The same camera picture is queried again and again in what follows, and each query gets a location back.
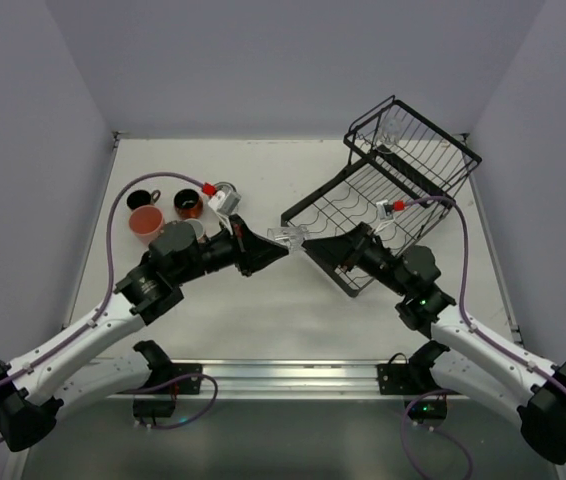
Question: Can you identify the clear wine glass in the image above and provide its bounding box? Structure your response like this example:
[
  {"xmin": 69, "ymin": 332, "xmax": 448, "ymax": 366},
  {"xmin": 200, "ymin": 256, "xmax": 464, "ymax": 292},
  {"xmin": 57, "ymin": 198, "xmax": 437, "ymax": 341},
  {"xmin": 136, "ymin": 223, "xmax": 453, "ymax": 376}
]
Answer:
[
  {"xmin": 267, "ymin": 226, "xmax": 309, "ymax": 253},
  {"xmin": 374, "ymin": 112, "xmax": 404, "ymax": 151}
]

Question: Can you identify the salmon pink mug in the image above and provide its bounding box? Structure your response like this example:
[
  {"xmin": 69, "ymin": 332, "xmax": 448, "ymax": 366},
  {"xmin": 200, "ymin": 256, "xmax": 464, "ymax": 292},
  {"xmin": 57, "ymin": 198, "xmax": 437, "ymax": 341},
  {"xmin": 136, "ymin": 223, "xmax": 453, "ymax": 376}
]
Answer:
[{"xmin": 185, "ymin": 218, "xmax": 207, "ymax": 243}]

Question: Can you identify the white brown ceramic cup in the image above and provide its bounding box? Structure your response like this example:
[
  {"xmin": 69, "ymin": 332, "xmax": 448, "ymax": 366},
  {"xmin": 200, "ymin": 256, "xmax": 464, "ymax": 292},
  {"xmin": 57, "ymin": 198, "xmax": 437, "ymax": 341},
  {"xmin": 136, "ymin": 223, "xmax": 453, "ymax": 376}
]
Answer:
[{"xmin": 214, "ymin": 182, "xmax": 241, "ymax": 201}]

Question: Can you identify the orange ceramic mug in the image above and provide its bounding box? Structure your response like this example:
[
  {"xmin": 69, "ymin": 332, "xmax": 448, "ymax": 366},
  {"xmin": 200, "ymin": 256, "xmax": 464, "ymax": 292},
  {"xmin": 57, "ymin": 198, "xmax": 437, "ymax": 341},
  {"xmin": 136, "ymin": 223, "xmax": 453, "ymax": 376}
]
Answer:
[{"xmin": 173, "ymin": 189, "xmax": 204, "ymax": 220}]

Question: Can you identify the pink tall tumbler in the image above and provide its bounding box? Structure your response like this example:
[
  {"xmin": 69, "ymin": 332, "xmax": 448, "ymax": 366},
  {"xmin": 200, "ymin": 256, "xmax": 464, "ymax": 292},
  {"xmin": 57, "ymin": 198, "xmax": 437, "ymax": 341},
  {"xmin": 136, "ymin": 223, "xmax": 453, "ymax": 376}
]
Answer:
[{"xmin": 128, "ymin": 205, "xmax": 165, "ymax": 245}]

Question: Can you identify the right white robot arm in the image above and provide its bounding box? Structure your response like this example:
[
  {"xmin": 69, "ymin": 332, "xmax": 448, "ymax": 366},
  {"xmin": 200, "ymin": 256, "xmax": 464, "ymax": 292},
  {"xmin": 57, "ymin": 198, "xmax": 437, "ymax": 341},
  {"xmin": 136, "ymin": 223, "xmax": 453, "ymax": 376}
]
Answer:
[{"xmin": 303, "ymin": 223, "xmax": 566, "ymax": 465}]

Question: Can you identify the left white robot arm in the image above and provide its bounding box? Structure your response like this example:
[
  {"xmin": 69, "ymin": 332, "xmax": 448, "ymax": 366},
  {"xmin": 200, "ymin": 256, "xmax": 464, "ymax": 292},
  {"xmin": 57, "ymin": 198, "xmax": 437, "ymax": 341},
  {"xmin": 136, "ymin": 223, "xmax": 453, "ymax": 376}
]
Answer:
[{"xmin": 0, "ymin": 215, "xmax": 289, "ymax": 452}]

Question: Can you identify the right black controller box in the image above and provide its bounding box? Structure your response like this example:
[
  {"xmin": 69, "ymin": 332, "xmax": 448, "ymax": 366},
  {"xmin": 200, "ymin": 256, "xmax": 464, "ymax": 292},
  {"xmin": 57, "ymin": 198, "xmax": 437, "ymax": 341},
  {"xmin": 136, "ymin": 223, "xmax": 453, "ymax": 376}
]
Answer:
[{"xmin": 405, "ymin": 396, "xmax": 448, "ymax": 423}]

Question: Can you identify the black controller box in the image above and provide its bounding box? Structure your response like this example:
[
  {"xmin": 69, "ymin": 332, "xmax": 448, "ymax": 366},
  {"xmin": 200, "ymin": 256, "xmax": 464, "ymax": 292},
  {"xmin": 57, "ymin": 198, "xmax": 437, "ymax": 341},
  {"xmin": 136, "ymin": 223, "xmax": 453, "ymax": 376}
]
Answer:
[
  {"xmin": 132, "ymin": 399, "xmax": 176, "ymax": 424},
  {"xmin": 405, "ymin": 396, "xmax": 448, "ymax": 423}
]

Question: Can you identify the left black controller box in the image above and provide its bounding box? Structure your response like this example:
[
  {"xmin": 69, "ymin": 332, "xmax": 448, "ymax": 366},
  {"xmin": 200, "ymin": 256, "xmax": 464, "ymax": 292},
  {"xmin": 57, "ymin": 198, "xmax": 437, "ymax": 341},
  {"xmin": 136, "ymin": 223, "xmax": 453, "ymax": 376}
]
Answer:
[{"xmin": 132, "ymin": 399, "xmax": 176, "ymax": 424}]

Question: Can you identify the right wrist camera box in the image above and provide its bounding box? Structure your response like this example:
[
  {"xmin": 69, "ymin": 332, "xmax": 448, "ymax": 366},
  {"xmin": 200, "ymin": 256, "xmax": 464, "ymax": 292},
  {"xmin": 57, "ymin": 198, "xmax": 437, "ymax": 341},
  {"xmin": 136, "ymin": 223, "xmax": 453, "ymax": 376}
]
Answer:
[{"xmin": 374, "ymin": 200, "xmax": 394, "ymax": 235}]

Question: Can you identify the black wire dish rack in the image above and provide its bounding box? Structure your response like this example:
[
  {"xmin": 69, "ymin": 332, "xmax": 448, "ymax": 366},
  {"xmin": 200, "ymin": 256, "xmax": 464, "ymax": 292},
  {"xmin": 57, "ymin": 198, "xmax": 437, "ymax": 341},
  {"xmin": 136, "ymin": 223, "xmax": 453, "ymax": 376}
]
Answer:
[{"xmin": 280, "ymin": 95, "xmax": 482, "ymax": 299}]

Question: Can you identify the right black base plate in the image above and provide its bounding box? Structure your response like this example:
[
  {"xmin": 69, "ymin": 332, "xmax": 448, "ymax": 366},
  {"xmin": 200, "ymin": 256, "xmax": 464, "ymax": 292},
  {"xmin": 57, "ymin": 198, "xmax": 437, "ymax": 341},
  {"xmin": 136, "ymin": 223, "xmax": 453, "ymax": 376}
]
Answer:
[{"xmin": 375, "ymin": 363, "xmax": 458, "ymax": 396}]

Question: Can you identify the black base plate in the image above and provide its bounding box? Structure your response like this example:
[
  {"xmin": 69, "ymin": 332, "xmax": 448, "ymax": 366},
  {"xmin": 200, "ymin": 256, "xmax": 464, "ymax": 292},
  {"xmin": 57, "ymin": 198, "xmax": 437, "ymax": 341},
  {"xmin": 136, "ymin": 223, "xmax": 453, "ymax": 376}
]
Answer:
[
  {"xmin": 123, "ymin": 363, "xmax": 203, "ymax": 396},
  {"xmin": 375, "ymin": 363, "xmax": 458, "ymax": 396}
]

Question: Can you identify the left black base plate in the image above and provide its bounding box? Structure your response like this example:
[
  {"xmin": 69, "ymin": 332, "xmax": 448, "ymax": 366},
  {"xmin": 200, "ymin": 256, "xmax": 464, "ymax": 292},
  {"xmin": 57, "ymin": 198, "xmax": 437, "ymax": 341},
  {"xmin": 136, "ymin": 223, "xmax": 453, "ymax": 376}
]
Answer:
[{"xmin": 123, "ymin": 363, "xmax": 203, "ymax": 396}]

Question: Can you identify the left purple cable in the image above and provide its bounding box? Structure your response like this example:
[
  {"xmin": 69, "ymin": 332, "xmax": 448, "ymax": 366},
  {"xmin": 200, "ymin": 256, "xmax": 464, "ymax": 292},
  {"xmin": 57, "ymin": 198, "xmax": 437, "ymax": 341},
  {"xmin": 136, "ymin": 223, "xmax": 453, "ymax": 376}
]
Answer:
[{"xmin": 0, "ymin": 171, "xmax": 218, "ymax": 451}]

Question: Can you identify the purple cable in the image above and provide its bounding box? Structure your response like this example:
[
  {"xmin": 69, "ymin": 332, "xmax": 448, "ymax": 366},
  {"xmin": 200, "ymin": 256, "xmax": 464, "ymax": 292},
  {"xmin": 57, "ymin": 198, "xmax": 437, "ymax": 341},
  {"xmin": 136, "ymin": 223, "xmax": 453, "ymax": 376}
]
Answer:
[
  {"xmin": 391, "ymin": 195, "xmax": 566, "ymax": 480},
  {"xmin": 0, "ymin": 171, "xmax": 218, "ymax": 451}
]

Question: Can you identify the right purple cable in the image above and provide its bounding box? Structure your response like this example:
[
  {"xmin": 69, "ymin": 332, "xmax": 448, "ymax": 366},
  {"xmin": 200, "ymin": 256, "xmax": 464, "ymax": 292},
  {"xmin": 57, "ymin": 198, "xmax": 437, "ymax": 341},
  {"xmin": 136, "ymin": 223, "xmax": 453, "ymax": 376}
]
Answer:
[{"xmin": 391, "ymin": 195, "xmax": 566, "ymax": 480}]

